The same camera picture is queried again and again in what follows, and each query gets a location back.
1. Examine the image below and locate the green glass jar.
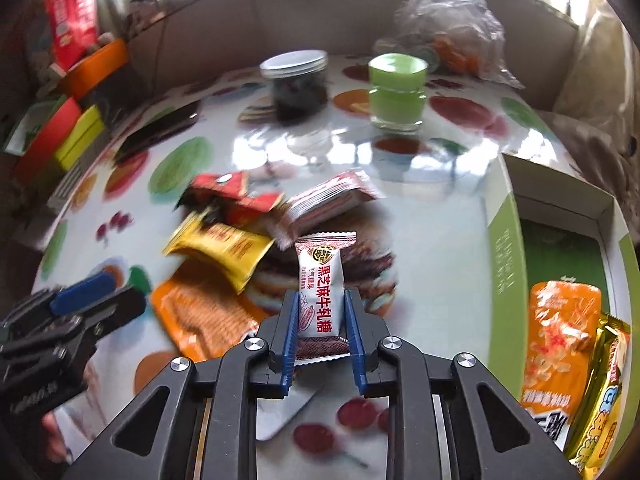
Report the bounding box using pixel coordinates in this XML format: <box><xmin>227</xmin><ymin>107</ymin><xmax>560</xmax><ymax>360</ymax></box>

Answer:
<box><xmin>367</xmin><ymin>53</ymin><xmax>429</xmax><ymax>132</ymax></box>

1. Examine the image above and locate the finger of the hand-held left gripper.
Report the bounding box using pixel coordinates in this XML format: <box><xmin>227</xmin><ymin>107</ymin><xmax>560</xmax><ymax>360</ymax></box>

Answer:
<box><xmin>75</xmin><ymin>287</ymin><xmax>148</xmax><ymax>357</ymax></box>
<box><xmin>50</xmin><ymin>272</ymin><xmax>119</xmax><ymax>317</ymax></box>

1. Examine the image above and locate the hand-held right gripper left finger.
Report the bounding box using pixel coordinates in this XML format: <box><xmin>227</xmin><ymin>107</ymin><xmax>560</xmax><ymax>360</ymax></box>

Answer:
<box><xmin>62</xmin><ymin>290</ymin><xmax>301</xmax><ymax>480</ymax></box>

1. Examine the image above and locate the clear jar with dark contents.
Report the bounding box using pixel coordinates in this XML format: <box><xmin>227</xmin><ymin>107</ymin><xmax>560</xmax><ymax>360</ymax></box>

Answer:
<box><xmin>260</xmin><ymin>50</ymin><xmax>329</xmax><ymax>122</ymax></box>

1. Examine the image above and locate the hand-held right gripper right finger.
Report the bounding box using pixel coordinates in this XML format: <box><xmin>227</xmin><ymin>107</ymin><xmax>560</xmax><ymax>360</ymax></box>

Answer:
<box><xmin>344</xmin><ymin>287</ymin><xmax>581</xmax><ymax>480</ymax></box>

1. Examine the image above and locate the red box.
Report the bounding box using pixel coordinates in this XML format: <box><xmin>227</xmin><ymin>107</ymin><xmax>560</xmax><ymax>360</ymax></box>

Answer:
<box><xmin>12</xmin><ymin>96</ymin><xmax>83</xmax><ymax>182</ymax></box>

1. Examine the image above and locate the dark smartphone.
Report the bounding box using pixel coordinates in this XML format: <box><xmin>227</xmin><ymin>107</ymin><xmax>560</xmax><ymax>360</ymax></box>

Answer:
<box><xmin>112</xmin><ymin>100</ymin><xmax>203</xmax><ymax>162</ymax></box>

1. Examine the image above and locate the red white striped snack packet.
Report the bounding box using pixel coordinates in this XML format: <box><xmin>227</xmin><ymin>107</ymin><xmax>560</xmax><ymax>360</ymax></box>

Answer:
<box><xmin>270</xmin><ymin>169</ymin><xmax>382</xmax><ymax>247</ymax></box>

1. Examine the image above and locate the white and red candy packet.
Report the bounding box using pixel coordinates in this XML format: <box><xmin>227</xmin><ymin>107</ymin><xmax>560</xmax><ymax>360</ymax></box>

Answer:
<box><xmin>294</xmin><ymin>231</ymin><xmax>358</xmax><ymax>361</ymax></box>

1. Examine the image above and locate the orange box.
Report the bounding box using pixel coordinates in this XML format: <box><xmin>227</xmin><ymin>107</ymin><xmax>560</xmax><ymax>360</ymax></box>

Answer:
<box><xmin>62</xmin><ymin>39</ymin><xmax>130</xmax><ymax>99</ymax></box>

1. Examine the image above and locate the cream patterned curtain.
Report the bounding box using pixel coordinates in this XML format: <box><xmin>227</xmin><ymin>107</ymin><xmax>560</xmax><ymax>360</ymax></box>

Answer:
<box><xmin>549</xmin><ymin>0</ymin><xmax>640</xmax><ymax>201</ymax></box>

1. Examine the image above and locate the clear plastic bag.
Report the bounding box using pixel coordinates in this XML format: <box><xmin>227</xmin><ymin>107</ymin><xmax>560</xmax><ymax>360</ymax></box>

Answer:
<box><xmin>372</xmin><ymin>0</ymin><xmax>526</xmax><ymax>89</ymax></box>

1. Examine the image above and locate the yellow-green box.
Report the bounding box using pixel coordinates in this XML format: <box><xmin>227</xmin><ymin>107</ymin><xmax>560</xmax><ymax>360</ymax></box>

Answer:
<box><xmin>54</xmin><ymin>105</ymin><xmax>107</xmax><ymax>171</ymax></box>

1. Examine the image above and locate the orange and silver snack packet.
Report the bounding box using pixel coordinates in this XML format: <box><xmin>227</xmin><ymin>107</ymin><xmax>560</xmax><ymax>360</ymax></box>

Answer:
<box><xmin>150</xmin><ymin>270</ymin><xmax>321</xmax><ymax>442</ymax></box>
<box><xmin>520</xmin><ymin>280</ymin><xmax>602</xmax><ymax>456</ymax></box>

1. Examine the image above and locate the person's left hand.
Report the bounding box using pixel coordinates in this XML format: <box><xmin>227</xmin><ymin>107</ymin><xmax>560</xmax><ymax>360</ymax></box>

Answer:
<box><xmin>42</xmin><ymin>410</ymin><xmax>75</xmax><ymax>464</ymax></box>

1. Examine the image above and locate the green and white cardboard box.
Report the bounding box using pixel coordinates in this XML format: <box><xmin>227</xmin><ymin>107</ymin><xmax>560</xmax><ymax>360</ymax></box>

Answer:
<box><xmin>486</xmin><ymin>152</ymin><xmax>640</xmax><ymax>480</ymax></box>

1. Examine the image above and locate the green tray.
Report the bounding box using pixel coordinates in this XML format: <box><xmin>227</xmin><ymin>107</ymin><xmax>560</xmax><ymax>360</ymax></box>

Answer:
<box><xmin>2</xmin><ymin>100</ymin><xmax>68</xmax><ymax>156</ymax></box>

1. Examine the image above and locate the red printed bag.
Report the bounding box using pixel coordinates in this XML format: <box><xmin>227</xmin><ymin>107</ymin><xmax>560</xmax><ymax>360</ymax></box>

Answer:
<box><xmin>44</xmin><ymin>0</ymin><xmax>102</xmax><ymax>74</ymax></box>

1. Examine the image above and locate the long gold blue-lettered snack bar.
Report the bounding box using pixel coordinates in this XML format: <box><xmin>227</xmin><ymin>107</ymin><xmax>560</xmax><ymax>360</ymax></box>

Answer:
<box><xmin>565</xmin><ymin>312</ymin><xmax>634</xmax><ymax>479</ymax></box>

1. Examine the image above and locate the yellow snack packet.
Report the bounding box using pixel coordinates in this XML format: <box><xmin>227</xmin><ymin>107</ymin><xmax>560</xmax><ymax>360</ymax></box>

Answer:
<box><xmin>161</xmin><ymin>211</ymin><xmax>275</xmax><ymax>295</ymax></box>

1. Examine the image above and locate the red and black candy packet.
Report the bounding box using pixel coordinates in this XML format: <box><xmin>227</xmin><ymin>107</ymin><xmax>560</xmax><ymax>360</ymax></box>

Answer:
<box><xmin>186</xmin><ymin>172</ymin><xmax>251</xmax><ymax>206</ymax></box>
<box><xmin>220</xmin><ymin>192</ymin><xmax>285</xmax><ymax>228</ymax></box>

